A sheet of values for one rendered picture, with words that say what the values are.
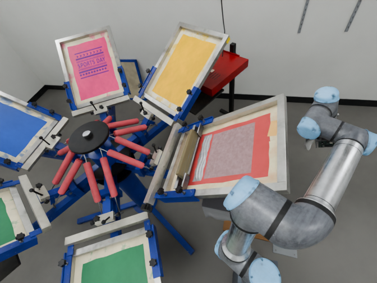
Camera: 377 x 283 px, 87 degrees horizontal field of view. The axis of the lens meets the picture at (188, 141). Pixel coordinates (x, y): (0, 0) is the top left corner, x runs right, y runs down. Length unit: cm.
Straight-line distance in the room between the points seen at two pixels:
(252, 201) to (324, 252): 204
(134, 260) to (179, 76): 149
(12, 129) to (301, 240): 227
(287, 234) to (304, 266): 192
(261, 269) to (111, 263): 97
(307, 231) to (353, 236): 216
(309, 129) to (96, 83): 204
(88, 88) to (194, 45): 116
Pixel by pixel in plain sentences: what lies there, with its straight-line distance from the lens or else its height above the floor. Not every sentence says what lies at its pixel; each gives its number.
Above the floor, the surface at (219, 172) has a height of 133.
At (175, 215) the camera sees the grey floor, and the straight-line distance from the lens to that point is 251.
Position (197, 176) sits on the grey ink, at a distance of 124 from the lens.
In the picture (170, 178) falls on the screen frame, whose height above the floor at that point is 115.
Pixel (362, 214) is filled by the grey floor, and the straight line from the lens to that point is 284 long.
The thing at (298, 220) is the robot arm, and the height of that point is 184.
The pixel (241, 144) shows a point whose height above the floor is 140.
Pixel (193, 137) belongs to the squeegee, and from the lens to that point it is 137.
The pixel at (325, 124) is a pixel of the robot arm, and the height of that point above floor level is 179.
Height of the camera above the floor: 234
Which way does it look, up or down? 52 degrees down
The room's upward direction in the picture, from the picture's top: 14 degrees counter-clockwise
